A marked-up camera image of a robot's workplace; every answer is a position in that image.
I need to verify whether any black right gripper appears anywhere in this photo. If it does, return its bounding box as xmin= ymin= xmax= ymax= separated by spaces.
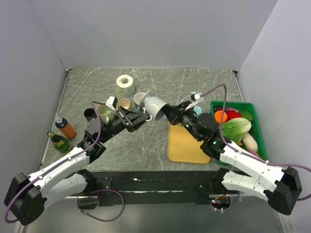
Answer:
xmin=161 ymin=100 xmax=203 ymax=142

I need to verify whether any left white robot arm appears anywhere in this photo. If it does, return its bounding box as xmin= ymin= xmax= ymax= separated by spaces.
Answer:
xmin=4 ymin=107 xmax=151 ymax=226

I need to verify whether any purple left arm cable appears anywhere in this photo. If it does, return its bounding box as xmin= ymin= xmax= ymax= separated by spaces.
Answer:
xmin=3 ymin=100 xmax=112 ymax=223

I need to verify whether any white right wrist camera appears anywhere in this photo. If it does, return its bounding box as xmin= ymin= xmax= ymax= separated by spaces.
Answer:
xmin=189 ymin=92 xmax=204 ymax=108

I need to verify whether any dark blue mug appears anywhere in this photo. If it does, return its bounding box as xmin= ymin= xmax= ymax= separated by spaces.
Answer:
xmin=84 ymin=108 xmax=96 ymax=122

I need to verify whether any white paper towel roll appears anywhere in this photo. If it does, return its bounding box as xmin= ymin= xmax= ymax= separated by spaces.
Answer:
xmin=116 ymin=75 xmax=135 ymax=98

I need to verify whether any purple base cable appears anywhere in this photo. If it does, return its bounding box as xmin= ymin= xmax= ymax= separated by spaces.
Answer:
xmin=76 ymin=188 xmax=125 ymax=222

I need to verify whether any light blue faceted mug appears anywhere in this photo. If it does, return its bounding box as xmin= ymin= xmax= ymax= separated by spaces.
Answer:
xmin=193 ymin=105 xmax=203 ymax=116

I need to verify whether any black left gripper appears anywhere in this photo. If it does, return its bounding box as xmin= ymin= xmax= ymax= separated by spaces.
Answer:
xmin=100 ymin=105 xmax=151 ymax=144

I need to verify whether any purple toy onion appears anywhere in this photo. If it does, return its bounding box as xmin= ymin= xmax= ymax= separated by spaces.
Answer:
xmin=246 ymin=150 xmax=259 ymax=158

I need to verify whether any dark purple toy eggplant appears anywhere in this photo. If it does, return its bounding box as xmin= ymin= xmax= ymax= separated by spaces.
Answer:
xmin=213 ymin=106 xmax=236 ymax=112

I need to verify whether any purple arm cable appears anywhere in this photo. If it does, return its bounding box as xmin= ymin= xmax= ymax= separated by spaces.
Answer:
xmin=196 ymin=83 xmax=311 ymax=201
xmin=3 ymin=100 xmax=112 ymax=223

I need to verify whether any green toy vegetable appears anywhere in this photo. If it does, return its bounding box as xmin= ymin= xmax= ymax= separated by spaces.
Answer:
xmin=239 ymin=111 xmax=255 ymax=122

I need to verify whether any grey blue mug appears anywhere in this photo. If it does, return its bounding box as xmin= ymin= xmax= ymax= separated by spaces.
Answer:
xmin=134 ymin=92 xmax=145 ymax=112

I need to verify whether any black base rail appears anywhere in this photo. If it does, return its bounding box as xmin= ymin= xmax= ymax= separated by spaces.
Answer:
xmin=67 ymin=170 xmax=241 ymax=207

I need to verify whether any red toy pepper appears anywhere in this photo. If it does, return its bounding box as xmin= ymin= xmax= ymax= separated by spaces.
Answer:
xmin=226 ymin=110 xmax=241 ymax=121

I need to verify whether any white toy radish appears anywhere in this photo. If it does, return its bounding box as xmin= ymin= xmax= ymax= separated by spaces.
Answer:
xmin=242 ymin=133 xmax=258 ymax=152

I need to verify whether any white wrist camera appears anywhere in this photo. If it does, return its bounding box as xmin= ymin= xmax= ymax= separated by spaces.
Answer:
xmin=105 ymin=96 xmax=118 ymax=113
xmin=189 ymin=92 xmax=204 ymax=108

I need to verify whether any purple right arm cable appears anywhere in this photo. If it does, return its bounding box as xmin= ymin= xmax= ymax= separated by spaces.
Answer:
xmin=196 ymin=83 xmax=311 ymax=201

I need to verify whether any small grey cup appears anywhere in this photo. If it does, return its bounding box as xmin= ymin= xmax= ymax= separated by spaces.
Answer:
xmin=140 ymin=93 xmax=169 ymax=120

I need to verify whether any orange juice bottle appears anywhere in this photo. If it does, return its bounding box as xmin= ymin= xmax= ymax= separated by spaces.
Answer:
xmin=54 ymin=114 xmax=76 ymax=139

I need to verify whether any green plastic bin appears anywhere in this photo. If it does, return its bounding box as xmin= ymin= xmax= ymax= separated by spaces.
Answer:
xmin=225 ymin=101 xmax=267 ymax=160

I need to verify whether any light green mug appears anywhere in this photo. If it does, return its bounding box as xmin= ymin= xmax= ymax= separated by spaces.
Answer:
xmin=96 ymin=104 xmax=115 ymax=124

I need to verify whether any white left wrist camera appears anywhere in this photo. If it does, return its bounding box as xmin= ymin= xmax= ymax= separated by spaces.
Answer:
xmin=105 ymin=96 xmax=118 ymax=113

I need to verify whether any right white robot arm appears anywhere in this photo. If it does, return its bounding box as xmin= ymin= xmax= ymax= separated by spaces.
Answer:
xmin=162 ymin=101 xmax=302 ymax=216

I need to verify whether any yellow tray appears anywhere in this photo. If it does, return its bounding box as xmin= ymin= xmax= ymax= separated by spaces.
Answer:
xmin=167 ymin=124 xmax=211 ymax=164

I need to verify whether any orange toy fruit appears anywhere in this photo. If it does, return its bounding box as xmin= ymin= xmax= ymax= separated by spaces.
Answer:
xmin=214 ymin=110 xmax=227 ymax=124

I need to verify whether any green toy cabbage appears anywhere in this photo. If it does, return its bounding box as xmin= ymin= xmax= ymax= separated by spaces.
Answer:
xmin=219 ymin=117 xmax=252 ymax=144

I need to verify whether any green bottle gold cap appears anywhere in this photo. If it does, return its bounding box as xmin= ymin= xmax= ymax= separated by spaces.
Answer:
xmin=47 ymin=131 xmax=72 ymax=154

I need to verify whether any cream mug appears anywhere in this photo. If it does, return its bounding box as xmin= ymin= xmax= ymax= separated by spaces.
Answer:
xmin=116 ymin=98 xmax=131 ymax=110

